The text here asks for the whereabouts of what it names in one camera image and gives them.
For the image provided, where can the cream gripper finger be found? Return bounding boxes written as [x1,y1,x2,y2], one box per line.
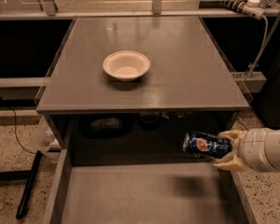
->
[214,155,245,172]
[217,130,246,147]

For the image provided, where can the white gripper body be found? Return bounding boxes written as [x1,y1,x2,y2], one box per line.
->
[238,129,270,172]

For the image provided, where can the blue pepsi can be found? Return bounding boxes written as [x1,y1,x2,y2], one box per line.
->
[182,132,232,159]

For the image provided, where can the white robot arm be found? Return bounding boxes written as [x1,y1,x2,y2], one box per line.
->
[213,128,280,173]

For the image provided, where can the grey drawer cabinet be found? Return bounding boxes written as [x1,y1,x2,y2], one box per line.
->
[37,16,248,166]

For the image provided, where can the open grey top drawer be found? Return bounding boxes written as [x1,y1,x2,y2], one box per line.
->
[42,150,257,224]

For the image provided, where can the white bowl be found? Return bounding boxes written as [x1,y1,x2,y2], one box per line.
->
[103,50,150,81]

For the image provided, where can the black metal stand leg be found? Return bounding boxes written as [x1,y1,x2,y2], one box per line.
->
[0,151,43,220]

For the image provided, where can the black white coiled hose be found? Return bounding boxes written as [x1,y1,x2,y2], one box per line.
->
[212,0,267,21]

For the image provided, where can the black thin cable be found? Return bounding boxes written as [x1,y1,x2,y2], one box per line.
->
[8,105,38,156]

